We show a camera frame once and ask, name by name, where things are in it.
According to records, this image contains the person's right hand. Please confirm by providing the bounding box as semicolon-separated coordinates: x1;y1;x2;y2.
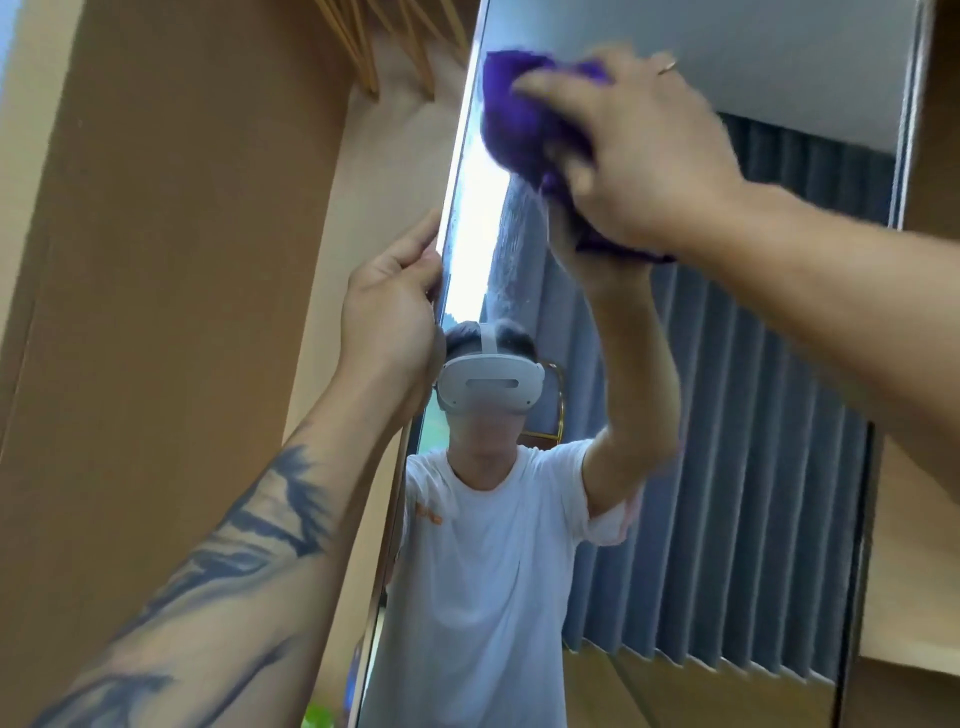
513;44;751;256

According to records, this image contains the person's left hand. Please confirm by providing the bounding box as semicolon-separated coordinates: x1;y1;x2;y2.
339;209;445;421

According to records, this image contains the purple cleaning cloth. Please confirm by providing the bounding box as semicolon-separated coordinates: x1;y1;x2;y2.
479;48;676;264

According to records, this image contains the pull-out wardrobe mirror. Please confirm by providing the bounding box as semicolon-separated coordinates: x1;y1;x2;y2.
348;0;935;728

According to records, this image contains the person's left forearm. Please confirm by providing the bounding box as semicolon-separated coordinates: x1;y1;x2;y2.
29;374;421;728

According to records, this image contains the person's right forearm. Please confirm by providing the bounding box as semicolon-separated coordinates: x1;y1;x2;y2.
674;183;960;504

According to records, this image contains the light wooden wardrobe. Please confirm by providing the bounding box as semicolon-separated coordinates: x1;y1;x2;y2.
0;0;960;728

